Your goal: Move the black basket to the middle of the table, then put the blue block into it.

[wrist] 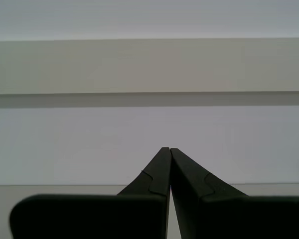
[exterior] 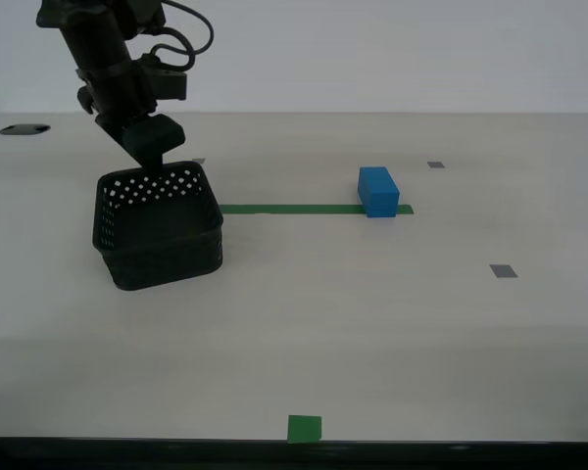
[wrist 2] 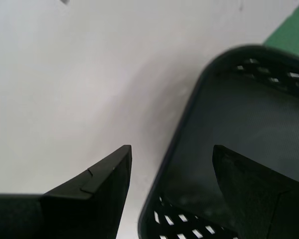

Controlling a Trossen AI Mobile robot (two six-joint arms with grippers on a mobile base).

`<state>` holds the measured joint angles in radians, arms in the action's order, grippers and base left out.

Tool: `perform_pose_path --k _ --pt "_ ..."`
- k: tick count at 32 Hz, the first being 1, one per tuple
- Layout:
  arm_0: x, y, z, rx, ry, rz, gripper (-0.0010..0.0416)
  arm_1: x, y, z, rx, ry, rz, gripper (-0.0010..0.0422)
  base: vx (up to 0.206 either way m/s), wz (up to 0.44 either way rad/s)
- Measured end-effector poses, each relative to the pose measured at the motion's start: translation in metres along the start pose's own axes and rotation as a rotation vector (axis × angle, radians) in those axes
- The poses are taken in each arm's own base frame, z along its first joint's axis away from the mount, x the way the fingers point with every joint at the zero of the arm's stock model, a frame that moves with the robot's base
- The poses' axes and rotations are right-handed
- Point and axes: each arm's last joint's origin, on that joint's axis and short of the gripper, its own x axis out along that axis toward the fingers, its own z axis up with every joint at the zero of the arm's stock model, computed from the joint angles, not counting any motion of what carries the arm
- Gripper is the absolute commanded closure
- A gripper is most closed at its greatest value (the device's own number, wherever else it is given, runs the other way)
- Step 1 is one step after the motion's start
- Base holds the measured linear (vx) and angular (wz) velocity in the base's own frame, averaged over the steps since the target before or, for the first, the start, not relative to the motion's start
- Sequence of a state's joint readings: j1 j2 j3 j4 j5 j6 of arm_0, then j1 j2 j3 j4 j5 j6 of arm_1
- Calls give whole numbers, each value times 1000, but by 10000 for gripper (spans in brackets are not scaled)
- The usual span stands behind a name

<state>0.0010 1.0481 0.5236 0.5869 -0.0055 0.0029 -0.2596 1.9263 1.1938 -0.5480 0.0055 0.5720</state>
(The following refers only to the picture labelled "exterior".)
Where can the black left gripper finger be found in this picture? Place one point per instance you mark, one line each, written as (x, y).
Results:
(115, 134)
(154, 137)

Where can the black perforated plastic basket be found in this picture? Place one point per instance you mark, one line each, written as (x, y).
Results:
(166, 264)

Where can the green tape strip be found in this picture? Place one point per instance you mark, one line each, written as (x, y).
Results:
(299, 209)

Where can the green tape square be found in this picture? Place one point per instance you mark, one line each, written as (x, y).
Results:
(304, 429)

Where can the gray tape square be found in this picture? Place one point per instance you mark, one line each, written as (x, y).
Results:
(199, 161)
(435, 164)
(504, 271)

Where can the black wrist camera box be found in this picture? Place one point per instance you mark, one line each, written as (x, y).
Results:
(169, 83)

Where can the blue rectangular block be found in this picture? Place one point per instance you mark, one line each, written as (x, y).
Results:
(379, 196)

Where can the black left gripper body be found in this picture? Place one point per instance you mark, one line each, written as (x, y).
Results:
(117, 95)

